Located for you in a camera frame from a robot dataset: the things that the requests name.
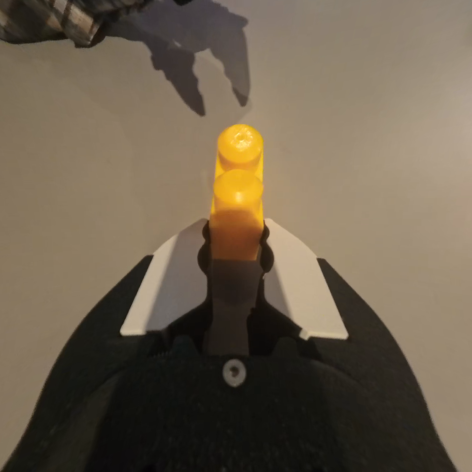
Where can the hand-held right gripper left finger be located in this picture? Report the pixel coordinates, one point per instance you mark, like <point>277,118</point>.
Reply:
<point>166,287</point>

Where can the person's left forearm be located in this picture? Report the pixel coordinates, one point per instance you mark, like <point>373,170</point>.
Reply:
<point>44,18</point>

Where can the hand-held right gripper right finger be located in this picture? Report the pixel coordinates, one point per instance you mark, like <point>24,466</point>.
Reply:
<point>302,291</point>

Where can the yellow two-stud block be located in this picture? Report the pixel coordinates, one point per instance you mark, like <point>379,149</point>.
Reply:
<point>238,228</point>

